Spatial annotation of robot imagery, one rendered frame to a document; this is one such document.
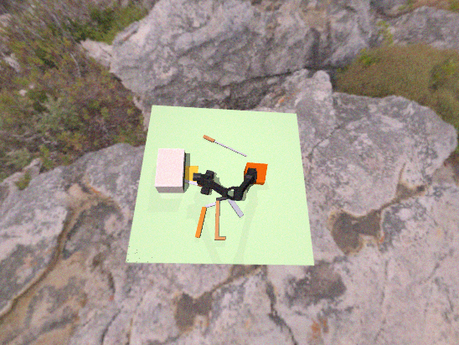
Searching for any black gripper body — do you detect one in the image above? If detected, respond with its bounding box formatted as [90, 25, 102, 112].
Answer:
[200, 170, 214, 195]

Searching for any grey rod with brown handle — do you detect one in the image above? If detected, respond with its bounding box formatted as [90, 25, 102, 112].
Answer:
[203, 135, 247, 157]

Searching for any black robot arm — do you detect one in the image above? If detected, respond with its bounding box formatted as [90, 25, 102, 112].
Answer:
[193, 167, 257, 201]

